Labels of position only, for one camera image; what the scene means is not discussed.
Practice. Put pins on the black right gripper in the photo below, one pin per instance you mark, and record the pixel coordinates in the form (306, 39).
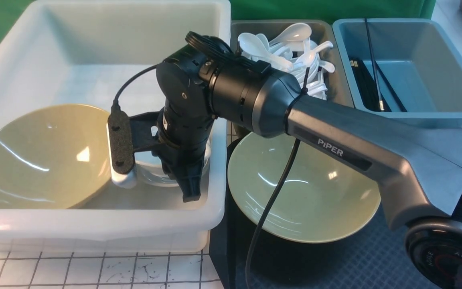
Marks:
(172, 142)

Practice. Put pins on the yellow noodle bowl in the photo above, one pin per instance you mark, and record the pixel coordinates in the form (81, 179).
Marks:
(322, 200)

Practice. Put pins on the white soup spoon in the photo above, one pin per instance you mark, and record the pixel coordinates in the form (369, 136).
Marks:
(252, 45)

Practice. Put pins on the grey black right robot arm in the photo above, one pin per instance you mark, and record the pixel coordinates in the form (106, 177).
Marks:
(418, 170)

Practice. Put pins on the yellow bowl in tub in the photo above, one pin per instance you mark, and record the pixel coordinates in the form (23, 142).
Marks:
(54, 158)

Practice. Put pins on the white dish in tub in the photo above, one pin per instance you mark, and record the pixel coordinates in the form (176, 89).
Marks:
(150, 174)

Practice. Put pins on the large white plastic tub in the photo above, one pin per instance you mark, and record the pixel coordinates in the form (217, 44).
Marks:
(82, 51)

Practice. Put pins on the grey-brown spoon bin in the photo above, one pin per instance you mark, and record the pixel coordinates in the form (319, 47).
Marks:
(337, 84)

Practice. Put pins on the white spoon top of pile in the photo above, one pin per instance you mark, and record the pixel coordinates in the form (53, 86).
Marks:
(295, 34)

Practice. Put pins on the black serving tray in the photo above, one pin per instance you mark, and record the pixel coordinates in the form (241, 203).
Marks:
(355, 265)

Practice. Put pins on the black chopsticks bundle in bin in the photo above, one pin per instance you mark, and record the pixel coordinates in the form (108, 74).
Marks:
(366, 84)

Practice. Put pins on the single black chopstick in bin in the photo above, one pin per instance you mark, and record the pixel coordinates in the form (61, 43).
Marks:
(391, 89)

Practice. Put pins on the blue-grey chopstick bin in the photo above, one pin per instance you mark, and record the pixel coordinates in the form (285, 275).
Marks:
(418, 59)

